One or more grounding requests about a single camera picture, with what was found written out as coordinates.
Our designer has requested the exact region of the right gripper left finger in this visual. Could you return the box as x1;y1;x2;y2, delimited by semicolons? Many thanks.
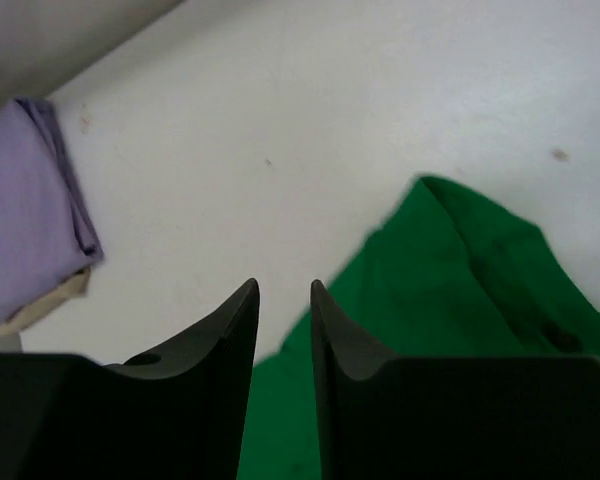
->
0;279;260;479

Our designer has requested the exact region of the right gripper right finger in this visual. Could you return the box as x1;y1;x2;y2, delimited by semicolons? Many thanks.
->
310;281;600;479

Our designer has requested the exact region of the green t shirt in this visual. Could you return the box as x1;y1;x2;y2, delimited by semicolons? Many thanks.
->
238;176;600;479

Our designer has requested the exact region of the beige t shirt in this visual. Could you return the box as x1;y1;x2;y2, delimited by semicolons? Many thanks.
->
0;267;91;337

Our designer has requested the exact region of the purple t shirt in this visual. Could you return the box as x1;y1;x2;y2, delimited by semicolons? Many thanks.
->
0;98;104;325

